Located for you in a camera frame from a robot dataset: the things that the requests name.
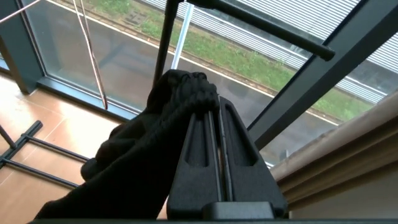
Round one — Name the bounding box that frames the beige curtain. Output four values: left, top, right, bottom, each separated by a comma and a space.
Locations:
269, 91, 398, 213

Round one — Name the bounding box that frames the window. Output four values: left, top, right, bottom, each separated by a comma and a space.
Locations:
0, 0, 398, 169

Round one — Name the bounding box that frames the black garment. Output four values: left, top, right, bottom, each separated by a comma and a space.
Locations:
34, 68, 222, 220

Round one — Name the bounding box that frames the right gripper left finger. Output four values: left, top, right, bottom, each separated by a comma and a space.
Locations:
167, 110, 223, 219

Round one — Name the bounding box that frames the black clothes rack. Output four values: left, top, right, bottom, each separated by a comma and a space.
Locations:
0, 0, 336, 189

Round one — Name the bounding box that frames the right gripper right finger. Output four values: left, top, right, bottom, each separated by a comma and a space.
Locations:
217, 96, 289, 219

